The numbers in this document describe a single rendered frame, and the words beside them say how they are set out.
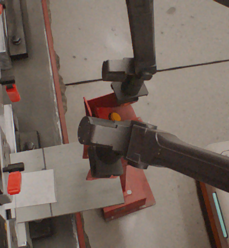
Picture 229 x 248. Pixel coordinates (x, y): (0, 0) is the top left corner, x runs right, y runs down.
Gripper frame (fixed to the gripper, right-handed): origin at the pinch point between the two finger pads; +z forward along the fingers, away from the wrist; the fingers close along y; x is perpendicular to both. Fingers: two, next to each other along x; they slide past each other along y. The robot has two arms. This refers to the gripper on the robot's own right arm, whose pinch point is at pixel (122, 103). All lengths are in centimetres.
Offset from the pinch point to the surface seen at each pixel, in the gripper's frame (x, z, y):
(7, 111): -0.7, -8.3, 36.6
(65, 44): -83, 78, -19
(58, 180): 24.0, -13.0, 30.4
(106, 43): -76, 73, -40
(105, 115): -1.4, 7.7, 3.8
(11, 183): 32, -41, 46
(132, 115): 0.6, 8.5, -5.7
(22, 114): -3.5, 0.3, 31.4
